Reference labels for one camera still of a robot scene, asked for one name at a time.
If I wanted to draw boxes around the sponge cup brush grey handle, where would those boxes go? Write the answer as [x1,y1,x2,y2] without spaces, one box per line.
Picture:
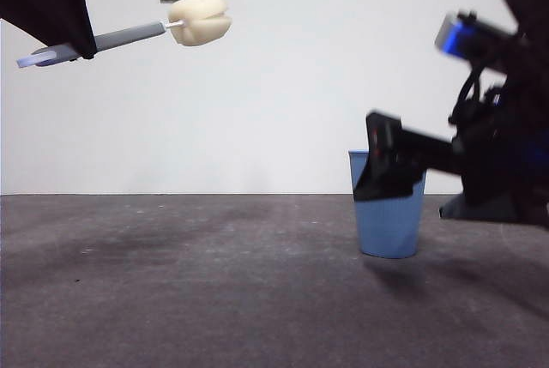
[16,0,233,69]

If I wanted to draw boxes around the blue ribbed plastic cup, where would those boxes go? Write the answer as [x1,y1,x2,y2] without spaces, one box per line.
[347,149,428,260]

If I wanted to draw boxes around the black cable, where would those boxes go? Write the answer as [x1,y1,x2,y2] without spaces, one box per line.
[448,69,484,125]

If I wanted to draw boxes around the pale grey right wrist camera box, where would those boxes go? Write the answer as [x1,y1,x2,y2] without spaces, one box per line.
[433,11,520,64]

